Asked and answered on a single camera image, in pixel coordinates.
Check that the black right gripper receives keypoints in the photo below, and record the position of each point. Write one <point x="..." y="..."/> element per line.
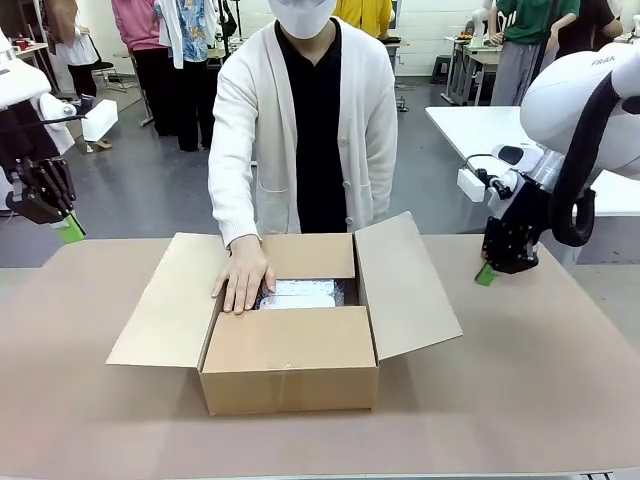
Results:
<point x="522" y="205"/>

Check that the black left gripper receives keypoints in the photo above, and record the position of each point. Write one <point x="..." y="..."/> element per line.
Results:
<point x="25" y="135"/>

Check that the brown cardboard box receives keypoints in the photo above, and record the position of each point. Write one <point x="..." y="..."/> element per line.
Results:
<point x="290" y="350"/>

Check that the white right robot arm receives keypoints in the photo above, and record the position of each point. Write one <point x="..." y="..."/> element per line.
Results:
<point x="565" y="85"/>

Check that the person's left forearm white sleeve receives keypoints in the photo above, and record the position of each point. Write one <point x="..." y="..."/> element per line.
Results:
<point x="385" y="185"/>

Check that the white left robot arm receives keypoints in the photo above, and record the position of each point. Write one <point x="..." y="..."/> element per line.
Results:
<point x="20" y="75"/>

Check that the person's right forearm white sleeve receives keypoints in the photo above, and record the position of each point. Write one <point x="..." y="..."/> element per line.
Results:
<point x="232" y="200"/>

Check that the person's right hand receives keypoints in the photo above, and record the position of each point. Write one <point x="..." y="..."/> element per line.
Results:
<point x="245" y="275"/>

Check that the white side table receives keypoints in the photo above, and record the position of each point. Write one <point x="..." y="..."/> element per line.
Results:
<point x="480" y="130"/>

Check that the person with brown bag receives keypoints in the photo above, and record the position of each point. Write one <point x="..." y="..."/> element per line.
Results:
<point x="82" y="60"/>

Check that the wooden desk with red items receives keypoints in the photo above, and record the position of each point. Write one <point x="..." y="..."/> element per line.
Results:
<point x="20" y="55"/>

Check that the person in pink shirt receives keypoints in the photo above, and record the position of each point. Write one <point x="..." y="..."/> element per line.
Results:
<point x="145" y="60"/>

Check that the grey stool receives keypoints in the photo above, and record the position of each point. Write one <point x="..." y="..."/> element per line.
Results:
<point x="442" y="70"/>

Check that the person in floral shirt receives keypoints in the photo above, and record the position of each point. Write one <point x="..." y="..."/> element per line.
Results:
<point x="192" y="75"/>

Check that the person in green shirt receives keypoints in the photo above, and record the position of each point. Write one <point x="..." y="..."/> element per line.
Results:
<point x="520" y="50"/>

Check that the bubble-wrapped clock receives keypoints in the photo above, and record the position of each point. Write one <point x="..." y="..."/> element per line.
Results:
<point x="305" y="287"/>
<point x="300" y="302"/>

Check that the person in white cardigan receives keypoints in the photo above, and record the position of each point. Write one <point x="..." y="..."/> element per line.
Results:
<point x="240" y="100"/>

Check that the person in dark shirt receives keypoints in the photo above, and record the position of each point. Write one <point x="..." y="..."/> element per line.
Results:
<point x="585" y="25"/>

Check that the person in yellow hoodie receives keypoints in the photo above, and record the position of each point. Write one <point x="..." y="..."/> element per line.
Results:
<point x="365" y="15"/>

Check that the white face mask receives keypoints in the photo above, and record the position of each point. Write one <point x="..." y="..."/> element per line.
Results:
<point x="302" y="15"/>

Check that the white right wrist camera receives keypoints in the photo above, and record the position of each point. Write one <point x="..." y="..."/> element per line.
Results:
<point x="470" y="184"/>

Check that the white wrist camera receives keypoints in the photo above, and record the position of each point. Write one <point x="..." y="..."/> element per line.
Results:
<point x="100" y="120"/>
<point x="470" y="184"/>

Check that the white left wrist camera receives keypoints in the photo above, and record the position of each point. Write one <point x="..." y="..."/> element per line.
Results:
<point x="100" y="120"/>

